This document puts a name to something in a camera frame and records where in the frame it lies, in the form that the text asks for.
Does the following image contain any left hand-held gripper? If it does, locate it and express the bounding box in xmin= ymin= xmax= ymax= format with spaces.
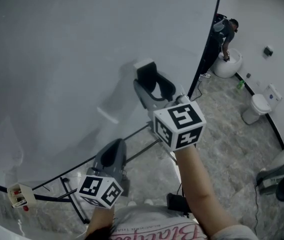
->
xmin=76 ymin=138 xmax=128 ymax=209

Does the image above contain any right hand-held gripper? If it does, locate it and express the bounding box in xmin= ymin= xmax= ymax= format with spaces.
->
xmin=133 ymin=71 xmax=207 ymax=152

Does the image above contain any black white whiteboard eraser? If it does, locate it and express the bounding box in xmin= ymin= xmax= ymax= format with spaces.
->
xmin=133 ymin=58 xmax=159 ymax=95

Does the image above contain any person's left forearm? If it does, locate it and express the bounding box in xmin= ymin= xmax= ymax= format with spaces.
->
xmin=85 ymin=205 xmax=115 ymax=238

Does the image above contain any person's right forearm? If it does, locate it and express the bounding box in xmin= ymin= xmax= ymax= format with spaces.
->
xmin=173 ymin=145 xmax=238 ymax=238

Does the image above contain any large white whiteboard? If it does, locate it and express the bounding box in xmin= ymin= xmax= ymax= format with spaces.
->
xmin=0 ymin=0 xmax=224 ymax=202

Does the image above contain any small black box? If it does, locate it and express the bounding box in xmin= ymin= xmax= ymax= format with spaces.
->
xmin=120 ymin=178 xmax=131 ymax=197

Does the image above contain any person's grey printed shirt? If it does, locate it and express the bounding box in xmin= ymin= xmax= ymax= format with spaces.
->
xmin=108 ymin=205 xmax=258 ymax=240

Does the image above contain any round white toilet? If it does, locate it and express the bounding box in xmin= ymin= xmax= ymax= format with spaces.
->
xmin=212 ymin=48 xmax=243 ymax=79

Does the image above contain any beige marker tray box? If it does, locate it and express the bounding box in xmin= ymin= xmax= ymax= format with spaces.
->
xmin=6 ymin=182 xmax=37 ymax=209

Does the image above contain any black white marker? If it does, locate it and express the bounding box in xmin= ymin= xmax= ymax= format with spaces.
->
xmin=12 ymin=200 xmax=28 ymax=209

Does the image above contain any grey black machine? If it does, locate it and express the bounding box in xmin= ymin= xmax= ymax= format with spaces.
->
xmin=255 ymin=152 xmax=284 ymax=202

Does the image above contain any black power cable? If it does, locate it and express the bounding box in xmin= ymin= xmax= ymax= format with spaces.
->
xmin=253 ymin=183 xmax=261 ymax=235
xmin=194 ymin=78 xmax=205 ymax=99

